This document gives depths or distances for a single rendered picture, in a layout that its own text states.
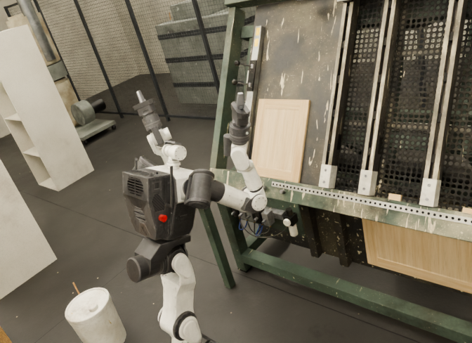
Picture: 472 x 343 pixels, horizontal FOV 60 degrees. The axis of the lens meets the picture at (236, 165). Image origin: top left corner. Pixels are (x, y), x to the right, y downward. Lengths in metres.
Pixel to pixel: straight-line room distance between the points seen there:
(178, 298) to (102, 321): 1.00
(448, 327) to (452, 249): 0.40
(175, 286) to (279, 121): 1.15
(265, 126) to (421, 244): 1.12
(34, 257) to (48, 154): 1.89
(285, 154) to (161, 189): 0.97
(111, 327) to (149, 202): 1.45
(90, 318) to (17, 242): 1.55
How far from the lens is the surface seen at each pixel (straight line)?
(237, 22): 2.95
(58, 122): 5.88
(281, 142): 2.50
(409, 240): 2.51
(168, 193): 1.79
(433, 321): 2.56
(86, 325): 2.96
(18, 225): 4.21
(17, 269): 4.33
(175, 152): 1.84
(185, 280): 2.02
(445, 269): 2.56
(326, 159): 2.28
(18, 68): 5.70
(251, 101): 2.66
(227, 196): 1.76
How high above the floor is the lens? 2.11
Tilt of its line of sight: 26 degrees down
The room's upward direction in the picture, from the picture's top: 16 degrees counter-clockwise
